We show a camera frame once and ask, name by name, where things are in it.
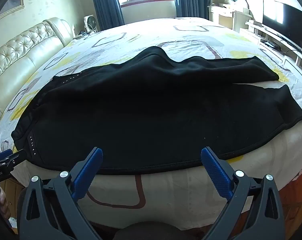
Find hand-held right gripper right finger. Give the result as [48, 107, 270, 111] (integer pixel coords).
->
[200, 147, 286, 240]

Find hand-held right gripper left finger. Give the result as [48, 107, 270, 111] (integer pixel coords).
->
[17, 147, 104, 240]

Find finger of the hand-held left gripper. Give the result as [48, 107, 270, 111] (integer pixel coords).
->
[0, 149, 27, 172]

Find black pants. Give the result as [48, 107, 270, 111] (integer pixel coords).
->
[11, 46, 302, 175]

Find person's left hand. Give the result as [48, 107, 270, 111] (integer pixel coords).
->
[0, 186, 11, 220]

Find person's dark trouser leg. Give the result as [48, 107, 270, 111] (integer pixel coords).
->
[116, 220, 181, 240]

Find cream tufted leather headboard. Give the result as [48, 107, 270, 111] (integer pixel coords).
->
[0, 17, 74, 120]

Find patterned white bedsheet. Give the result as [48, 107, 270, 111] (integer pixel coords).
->
[0, 17, 302, 220]

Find white desk fan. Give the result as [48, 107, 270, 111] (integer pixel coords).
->
[84, 15, 97, 33]

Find white television stand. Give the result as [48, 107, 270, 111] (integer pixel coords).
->
[245, 20, 302, 65]

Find white dresser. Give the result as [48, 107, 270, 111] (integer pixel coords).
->
[207, 2, 253, 33]

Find black flat television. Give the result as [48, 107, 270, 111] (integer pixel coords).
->
[262, 0, 302, 53]

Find framed wall picture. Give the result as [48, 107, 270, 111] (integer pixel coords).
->
[0, 0, 25, 22]

